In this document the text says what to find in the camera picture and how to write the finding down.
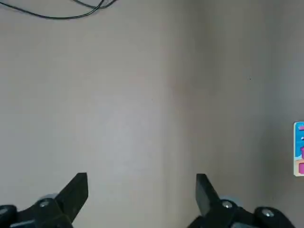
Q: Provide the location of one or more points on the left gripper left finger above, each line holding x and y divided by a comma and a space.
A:
66, 204

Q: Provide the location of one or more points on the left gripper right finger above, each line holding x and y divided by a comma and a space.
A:
209, 199

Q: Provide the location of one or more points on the pink rectangle piece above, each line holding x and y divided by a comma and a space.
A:
301, 167

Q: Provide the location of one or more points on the blue wooden toy board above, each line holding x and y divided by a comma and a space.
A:
297, 142

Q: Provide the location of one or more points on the small magenta block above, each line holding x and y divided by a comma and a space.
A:
301, 128

